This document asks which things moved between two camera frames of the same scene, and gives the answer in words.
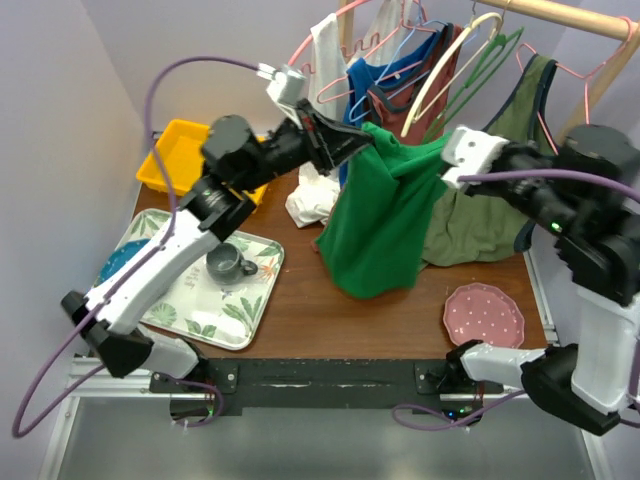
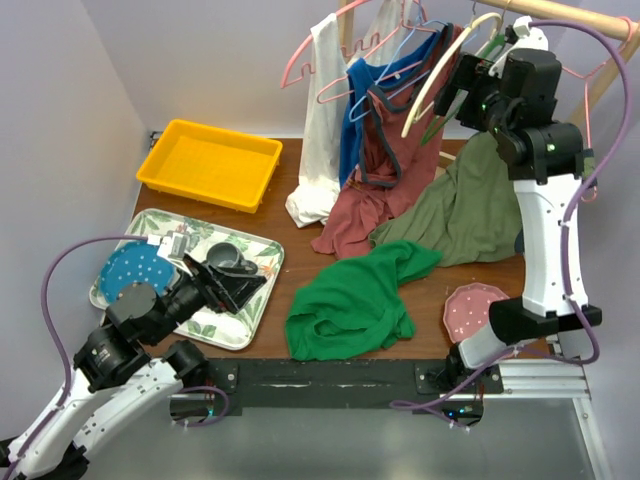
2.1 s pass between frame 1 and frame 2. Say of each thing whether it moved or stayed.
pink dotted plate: stayed
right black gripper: moved
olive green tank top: stayed
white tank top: stayed
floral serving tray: stayed
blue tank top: stayed
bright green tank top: moved
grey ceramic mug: stayed
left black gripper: moved
